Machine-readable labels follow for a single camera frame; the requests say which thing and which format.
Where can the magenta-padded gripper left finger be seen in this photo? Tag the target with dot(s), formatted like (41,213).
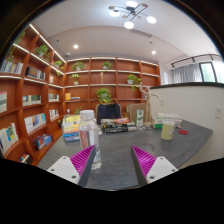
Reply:
(81,161)

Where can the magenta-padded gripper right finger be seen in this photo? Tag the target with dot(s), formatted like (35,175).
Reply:
(145,161)

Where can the clear plastic drink bottle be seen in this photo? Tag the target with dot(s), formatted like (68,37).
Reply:
(89,133)

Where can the stack of colourful books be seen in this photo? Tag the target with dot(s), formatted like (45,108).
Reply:
(71,128)

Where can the pale patterned mug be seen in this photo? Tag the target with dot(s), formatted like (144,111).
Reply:
(167,130)

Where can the tall green white carton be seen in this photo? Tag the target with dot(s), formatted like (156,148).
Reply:
(139,118)

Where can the stack of dark books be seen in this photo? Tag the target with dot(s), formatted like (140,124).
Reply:
(116,126)

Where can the flat round red coaster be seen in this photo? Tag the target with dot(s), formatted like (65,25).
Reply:
(183,132)

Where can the tan upholstered chair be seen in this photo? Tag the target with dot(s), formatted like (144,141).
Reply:
(135,110)

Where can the dark office chair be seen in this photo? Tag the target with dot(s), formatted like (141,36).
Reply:
(108,111)

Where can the wooden artist mannequin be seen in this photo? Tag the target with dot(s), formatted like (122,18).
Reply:
(147,103)

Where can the grey window curtain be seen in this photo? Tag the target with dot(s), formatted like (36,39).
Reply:
(186,73)

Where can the recessed ceiling spotlight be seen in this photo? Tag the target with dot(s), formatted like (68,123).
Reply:
(153,52)
(76,46)

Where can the dark framed window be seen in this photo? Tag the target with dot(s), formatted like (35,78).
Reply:
(208,71)

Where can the ceiling air vent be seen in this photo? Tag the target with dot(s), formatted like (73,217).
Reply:
(140,33)

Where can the branched ceiling lamp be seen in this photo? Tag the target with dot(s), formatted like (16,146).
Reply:
(132,13)

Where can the white wall switch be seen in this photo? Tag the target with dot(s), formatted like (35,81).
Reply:
(161,102)

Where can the wooden wall shelf unit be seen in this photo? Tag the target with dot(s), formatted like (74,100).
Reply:
(83,91)

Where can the white wall poster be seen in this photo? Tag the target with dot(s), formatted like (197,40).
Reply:
(166,77)

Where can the white wall socket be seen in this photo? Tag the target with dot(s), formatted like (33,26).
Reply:
(218,112)

